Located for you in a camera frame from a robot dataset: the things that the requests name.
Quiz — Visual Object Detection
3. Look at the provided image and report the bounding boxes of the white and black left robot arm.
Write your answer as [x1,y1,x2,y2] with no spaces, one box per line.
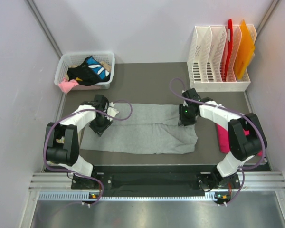
[46,95,119,189]

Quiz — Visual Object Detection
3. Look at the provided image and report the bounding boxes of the aluminium frame rail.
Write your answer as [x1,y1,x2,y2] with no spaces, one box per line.
[28,172,285,202]

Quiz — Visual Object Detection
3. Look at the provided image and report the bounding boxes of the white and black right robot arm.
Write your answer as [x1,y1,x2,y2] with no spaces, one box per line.
[179,88,267,188]

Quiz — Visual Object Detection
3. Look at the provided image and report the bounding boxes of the folded magenta t shirt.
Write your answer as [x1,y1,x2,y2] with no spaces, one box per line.
[216,124,264,156]

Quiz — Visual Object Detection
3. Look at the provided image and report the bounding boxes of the light pink t shirt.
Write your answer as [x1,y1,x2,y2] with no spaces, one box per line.
[58,78,79,94]

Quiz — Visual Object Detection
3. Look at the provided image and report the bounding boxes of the black and blue t shirt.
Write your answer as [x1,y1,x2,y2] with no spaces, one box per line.
[67,56,111,86]

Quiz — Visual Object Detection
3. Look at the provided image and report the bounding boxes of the white plastic laundry basket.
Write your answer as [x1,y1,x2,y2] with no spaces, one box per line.
[54,51,115,90]

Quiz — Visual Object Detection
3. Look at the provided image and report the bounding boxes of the green children's book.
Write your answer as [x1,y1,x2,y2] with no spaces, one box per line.
[56,136,65,144]

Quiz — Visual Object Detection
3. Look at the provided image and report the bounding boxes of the orange plastic folder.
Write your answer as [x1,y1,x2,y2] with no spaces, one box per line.
[233,19,257,81]

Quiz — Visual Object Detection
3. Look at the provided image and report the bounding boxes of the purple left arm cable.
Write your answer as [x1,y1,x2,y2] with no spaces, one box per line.
[42,99,133,207]

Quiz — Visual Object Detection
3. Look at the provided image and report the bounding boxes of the red plastic folder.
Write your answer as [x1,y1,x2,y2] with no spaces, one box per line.
[222,19,233,82]

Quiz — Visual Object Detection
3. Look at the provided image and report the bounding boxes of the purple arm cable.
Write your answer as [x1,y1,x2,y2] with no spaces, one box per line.
[170,78,268,207]
[42,99,133,207]

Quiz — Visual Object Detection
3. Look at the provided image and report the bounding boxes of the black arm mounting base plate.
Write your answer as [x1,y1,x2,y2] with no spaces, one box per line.
[70,165,243,198]

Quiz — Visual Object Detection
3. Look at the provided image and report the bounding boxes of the grey t shirt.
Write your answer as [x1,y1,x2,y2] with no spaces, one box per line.
[81,104,198,154]

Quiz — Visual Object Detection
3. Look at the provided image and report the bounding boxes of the white file organiser rack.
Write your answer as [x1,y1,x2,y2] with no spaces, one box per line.
[187,25,250,92]

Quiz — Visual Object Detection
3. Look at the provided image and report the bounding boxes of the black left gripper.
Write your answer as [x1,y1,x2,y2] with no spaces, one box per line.
[89,113,113,137]

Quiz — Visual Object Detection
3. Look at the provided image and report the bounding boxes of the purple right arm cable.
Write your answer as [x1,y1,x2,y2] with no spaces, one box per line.
[170,78,268,207]

